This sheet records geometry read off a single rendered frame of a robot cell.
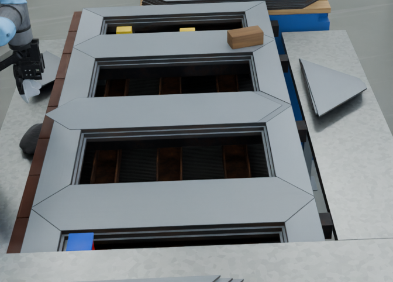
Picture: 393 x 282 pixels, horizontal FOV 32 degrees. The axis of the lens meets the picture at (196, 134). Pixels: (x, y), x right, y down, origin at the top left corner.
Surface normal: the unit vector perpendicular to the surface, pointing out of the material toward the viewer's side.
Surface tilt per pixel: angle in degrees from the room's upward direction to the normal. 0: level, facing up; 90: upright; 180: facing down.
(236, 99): 0
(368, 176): 0
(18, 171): 0
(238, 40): 90
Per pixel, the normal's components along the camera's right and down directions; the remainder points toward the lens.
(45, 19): -0.03, -0.82
